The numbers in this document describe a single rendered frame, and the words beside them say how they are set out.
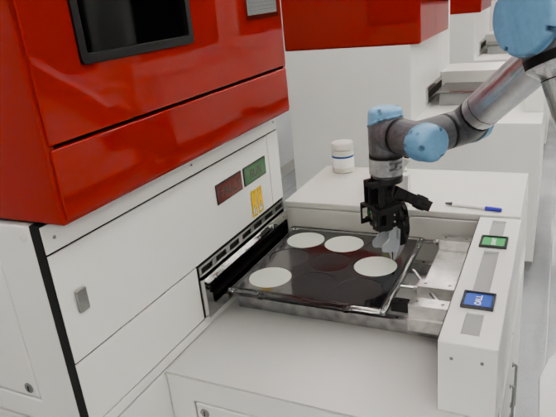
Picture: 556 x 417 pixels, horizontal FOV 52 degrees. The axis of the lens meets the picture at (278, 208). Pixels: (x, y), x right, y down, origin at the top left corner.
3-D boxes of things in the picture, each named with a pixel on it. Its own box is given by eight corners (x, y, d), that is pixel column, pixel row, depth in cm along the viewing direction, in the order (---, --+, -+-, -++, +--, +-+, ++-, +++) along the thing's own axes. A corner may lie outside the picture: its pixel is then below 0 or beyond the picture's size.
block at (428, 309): (408, 316, 114) (408, 304, 113) (412, 308, 117) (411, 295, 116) (448, 323, 110) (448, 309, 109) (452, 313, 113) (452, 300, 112)
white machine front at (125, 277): (85, 436, 99) (28, 226, 85) (280, 246, 167) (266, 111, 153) (98, 440, 98) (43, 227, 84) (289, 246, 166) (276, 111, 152)
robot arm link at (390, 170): (388, 150, 129) (412, 156, 122) (389, 169, 131) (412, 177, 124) (361, 156, 126) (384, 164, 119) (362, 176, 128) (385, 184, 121)
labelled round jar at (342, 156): (329, 173, 181) (327, 144, 177) (337, 166, 186) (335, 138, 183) (350, 174, 177) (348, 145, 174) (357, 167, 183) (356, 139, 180)
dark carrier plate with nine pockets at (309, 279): (233, 288, 129) (232, 285, 129) (293, 230, 158) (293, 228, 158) (380, 310, 114) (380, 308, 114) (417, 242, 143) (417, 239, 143)
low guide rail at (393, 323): (239, 306, 136) (237, 294, 135) (242, 302, 138) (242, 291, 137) (453, 341, 115) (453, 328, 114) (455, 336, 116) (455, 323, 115)
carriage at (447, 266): (407, 331, 114) (407, 318, 113) (440, 254, 145) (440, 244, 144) (448, 337, 111) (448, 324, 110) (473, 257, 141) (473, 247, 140)
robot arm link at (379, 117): (383, 112, 115) (358, 107, 122) (385, 164, 119) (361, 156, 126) (413, 106, 118) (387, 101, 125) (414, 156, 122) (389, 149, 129)
